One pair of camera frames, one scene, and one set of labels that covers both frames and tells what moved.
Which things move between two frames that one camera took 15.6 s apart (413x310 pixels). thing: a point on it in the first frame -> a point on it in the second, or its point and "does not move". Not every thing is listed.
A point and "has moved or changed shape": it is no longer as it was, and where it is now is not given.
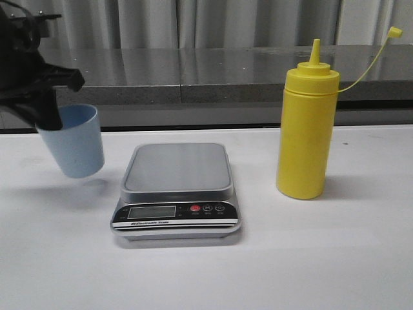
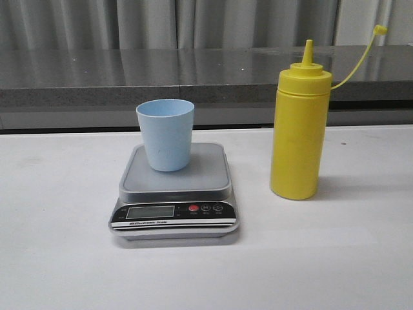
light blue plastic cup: (79, 145) -> (167, 127)
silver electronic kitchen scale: (172, 191) does not move
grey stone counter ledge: (235, 75) does not move
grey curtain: (177, 24) does not move
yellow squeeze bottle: (310, 97) has moved or changed shape
